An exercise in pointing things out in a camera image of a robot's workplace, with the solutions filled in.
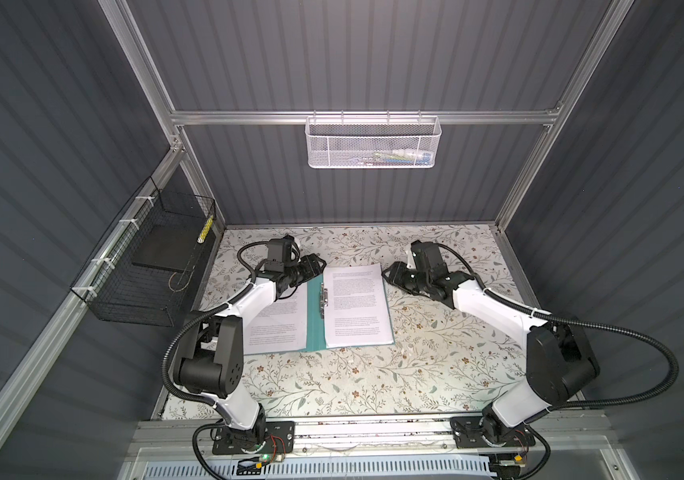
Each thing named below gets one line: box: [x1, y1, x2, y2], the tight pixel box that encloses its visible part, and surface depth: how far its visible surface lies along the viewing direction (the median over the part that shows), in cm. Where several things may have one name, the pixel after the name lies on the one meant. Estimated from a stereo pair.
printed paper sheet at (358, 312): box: [323, 263, 394, 349], surface depth 98 cm
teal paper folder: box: [306, 264, 396, 353], surface depth 96 cm
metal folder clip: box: [320, 282, 329, 319], surface depth 101 cm
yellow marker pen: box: [197, 214, 214, 244], surface depth 83 cm
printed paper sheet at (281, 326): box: [243, 282, 308, 355], surface depth 95 cm
